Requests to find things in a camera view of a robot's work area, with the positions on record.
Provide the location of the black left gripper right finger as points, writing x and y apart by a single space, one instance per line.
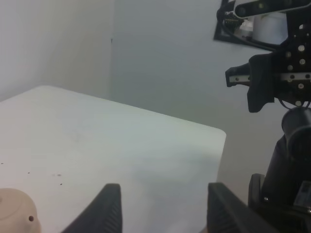
228 214

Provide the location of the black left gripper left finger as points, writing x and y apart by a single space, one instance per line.
103 214

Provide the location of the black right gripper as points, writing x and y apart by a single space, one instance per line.
284 74

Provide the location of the beige teapot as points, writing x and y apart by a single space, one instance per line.
18 213

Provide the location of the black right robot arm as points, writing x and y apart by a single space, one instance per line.
283 195

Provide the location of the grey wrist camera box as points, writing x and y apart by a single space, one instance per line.
248 8

